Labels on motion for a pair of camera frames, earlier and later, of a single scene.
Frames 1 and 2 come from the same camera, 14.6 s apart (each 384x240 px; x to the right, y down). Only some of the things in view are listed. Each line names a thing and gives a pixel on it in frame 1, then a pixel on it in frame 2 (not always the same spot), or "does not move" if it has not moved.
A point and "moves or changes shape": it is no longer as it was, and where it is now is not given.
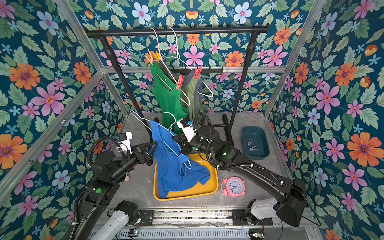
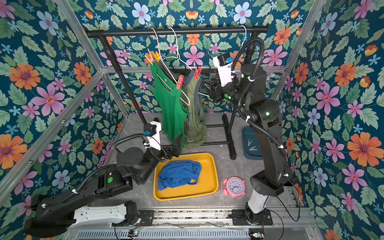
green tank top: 173,107 does not move
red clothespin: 197,72 does not move
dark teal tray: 255,142 does not move
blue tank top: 174,169 moves or changes shape
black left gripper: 139,152 to 173,151
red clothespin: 180,82 does not move
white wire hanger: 187,163 to 229,52
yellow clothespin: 157,56 does not move
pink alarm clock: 234,186 does not move
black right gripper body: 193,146 to 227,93
